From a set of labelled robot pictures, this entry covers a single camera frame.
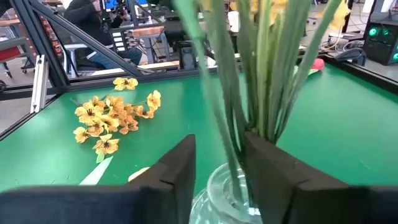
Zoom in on red grey cart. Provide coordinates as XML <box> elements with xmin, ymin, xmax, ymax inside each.
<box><xmin>0</xmin><ymin>37</ymin><xmax>32</xmax><ymax>78</ymax></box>

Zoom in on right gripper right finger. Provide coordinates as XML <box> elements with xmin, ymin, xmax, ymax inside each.
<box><xmin>244</xmin><ymin>132</ymin><xmax>398</xmax><ymax>224</ymax></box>

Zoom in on black panel white stickers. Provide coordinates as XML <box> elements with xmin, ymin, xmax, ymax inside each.
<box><xmin>110</xmin><ymin>29</ymin><xmax>128</xmax><ymax>52</ymax></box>

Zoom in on clear glass vase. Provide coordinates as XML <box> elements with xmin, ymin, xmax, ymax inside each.
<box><xmin>188</xmin><ymin>161</ymin><xmax>265</xmax><ymax>224</ymax></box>

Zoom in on person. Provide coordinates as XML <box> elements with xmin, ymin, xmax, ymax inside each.
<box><xmin>63</xmin><ymin>0</ymin><xmax>144</xmax><ymax>70</ymax></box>

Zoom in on blue computer screen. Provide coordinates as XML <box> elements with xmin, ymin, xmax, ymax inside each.
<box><xmin>104</xmin><ymin>0</ymin><xmax>149</xmax><ymax>10</ymax></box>

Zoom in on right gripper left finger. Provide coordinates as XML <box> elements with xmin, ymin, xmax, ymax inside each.
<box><xmin>0</xmin><ymin>134</ymin><xmax>197</xmax><ymax>224</ymax></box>

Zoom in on computer tower green lights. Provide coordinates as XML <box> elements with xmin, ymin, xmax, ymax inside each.
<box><xmin>363</xmin><ymin>17</ymin><xmax>398</xmax><ymax>67</ymax></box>

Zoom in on yellow small-blossom flower bunch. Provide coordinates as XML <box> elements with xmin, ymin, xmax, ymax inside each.
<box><xmin>198</xmin><ymin>0</ymin><xmax>353</xmax><ymax>147</ymax></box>
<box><xmin>73</xmin><ymin>77</ymin><xmax>162</xmax><ymax>164</ymax></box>

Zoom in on black hook clamp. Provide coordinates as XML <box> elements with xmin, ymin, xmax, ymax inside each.
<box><xmin>335</xmin><ymin>47</ymin><xmax>368</xmax><ymax>67</ymax></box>

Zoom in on black aluminium table frame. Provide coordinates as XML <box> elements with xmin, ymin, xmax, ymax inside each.
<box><xmin>0</xmin><ymin>0</ymin><xmax>398</xmax><ymax>103</ymax></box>

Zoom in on green table mat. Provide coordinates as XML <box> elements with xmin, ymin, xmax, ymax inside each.
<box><xmin>0</xmin><ymin>62</ymin><xmax>398</xmax><ymax>194</ymax></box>

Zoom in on silver aluminium bracket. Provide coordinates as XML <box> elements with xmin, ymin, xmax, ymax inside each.
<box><xmin>30</xmin><ymin>54</ymin><xmax>50</xmax><ymax>114</ymax></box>

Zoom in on yellow artificial tulip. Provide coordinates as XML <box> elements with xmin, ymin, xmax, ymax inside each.
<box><xmin>172</xmin><ymin>0</ymin><xmax>248</xmax><ymax>203</ymax></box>

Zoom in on red artificial tulip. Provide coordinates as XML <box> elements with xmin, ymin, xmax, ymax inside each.
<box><xmin>294</xmin><ymin>57</ymin><xmax>326</xmax><ymax>77</ymax></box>

